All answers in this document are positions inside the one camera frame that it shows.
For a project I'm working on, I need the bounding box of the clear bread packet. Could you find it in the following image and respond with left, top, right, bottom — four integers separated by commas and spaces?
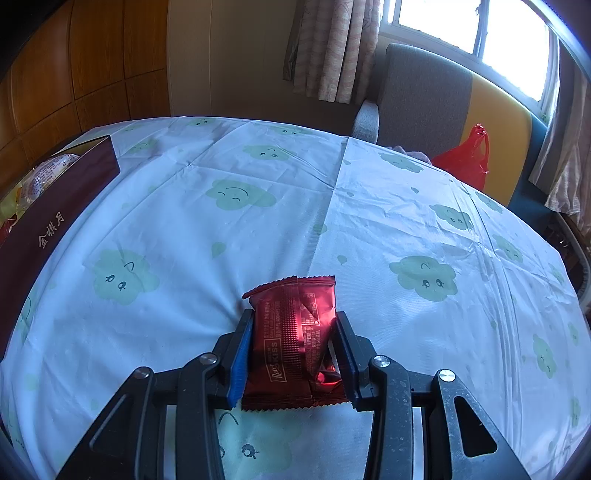
21, 154, 81, 206

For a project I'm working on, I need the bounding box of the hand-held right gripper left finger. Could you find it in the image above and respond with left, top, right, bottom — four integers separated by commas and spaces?
55, 309, 256, 480

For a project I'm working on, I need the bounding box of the pink cloth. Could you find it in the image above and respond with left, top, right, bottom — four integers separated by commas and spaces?
392, 145, 435, 164

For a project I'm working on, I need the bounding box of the white cloud-print tablecloth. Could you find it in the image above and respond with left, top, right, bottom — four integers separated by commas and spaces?
0, 115, 589, 480

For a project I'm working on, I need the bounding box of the maroon box with gold lining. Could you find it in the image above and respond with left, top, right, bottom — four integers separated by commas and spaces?
0, 135, 122, 361

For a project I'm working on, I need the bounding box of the grey yellow blue armchair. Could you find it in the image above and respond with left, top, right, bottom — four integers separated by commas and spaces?
352, 42, 591, 319

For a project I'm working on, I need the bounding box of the window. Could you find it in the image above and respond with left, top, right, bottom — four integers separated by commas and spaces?
379, 0, 561, 107

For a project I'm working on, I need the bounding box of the wooden wardrobe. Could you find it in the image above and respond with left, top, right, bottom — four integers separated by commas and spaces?
0, 0, 174, 162

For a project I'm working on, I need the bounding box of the dark red foil snack packet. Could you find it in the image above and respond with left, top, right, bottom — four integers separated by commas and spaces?
241, 274, 352, 411

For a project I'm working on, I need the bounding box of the red plastic bag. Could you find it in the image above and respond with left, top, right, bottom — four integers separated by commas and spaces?
431, 124, 490, 191

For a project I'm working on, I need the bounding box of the beige patterned curtain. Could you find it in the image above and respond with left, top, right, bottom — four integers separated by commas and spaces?
529, 37, 591, 217
281, 0, 384, 104

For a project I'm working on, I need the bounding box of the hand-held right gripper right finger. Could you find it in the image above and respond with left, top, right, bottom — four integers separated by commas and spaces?
335, 311, 532, 480

